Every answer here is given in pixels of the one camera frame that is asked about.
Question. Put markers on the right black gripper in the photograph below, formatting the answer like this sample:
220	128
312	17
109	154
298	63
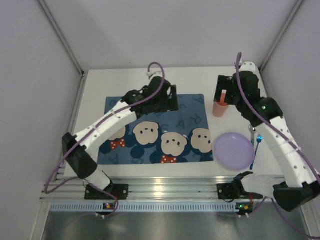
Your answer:
220	88

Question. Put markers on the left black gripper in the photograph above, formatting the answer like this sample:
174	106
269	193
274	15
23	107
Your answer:
172	98

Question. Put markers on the orange plastic cup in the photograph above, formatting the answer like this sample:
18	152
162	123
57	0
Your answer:
220	106

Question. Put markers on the blue cartoon placemat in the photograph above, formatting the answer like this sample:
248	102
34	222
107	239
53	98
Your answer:
173	137

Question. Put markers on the silver spoon green handle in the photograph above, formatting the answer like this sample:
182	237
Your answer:
252	131

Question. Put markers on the blue metallic fork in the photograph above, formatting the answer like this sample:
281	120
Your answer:
259	139

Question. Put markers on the purple plastic plate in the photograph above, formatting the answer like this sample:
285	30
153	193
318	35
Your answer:
234	151

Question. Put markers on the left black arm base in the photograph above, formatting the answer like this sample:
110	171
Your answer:
119	191

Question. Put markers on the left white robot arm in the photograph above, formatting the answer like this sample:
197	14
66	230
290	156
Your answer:
78	148

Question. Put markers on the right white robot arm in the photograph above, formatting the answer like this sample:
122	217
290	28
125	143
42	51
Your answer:
301	180

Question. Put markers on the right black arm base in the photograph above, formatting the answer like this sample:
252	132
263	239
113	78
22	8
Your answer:
228	193

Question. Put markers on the left frame post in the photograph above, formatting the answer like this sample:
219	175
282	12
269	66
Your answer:
59	33

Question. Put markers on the frame post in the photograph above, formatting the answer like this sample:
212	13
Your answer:
293	13
59	33

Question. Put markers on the right frame post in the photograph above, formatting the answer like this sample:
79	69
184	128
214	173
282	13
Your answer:
293	13

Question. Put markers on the aluminium mounting rail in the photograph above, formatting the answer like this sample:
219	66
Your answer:
157	182

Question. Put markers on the perforated cable duct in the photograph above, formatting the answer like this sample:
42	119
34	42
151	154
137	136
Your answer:
132	207

